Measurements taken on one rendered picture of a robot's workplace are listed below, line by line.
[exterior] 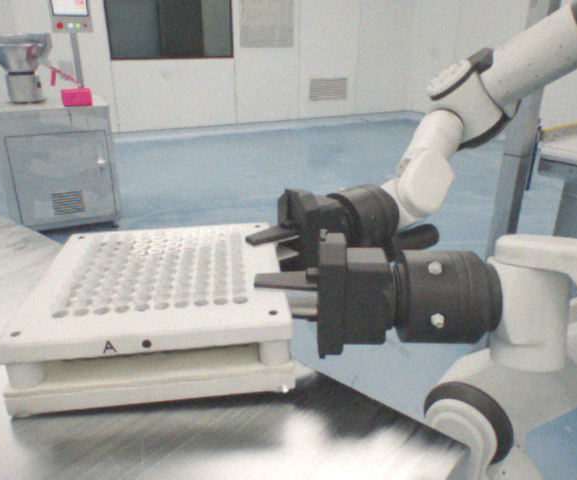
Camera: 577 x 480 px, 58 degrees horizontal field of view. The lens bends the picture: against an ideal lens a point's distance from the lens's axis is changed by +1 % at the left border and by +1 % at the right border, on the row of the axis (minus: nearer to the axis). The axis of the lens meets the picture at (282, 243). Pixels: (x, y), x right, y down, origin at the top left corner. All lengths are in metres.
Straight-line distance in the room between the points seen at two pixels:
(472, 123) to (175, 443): 0.68
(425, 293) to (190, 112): 5.88
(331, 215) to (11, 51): 2.87
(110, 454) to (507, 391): 0.61
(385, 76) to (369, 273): 6.99
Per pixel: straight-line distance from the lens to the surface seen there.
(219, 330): 0.44
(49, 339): 0.46
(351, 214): 0.65
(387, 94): 7.47
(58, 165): 3.26
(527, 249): 0.50
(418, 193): 0.70
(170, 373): 0.47
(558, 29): 0.89
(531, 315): 0.51
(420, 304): 0.47
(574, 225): 1.90
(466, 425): 0.88
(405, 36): 7.55
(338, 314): 0.48
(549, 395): 0.86
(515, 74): 0.90
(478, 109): 0.91
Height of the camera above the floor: 1.17
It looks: 23 degrees down
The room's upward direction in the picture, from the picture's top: straight up
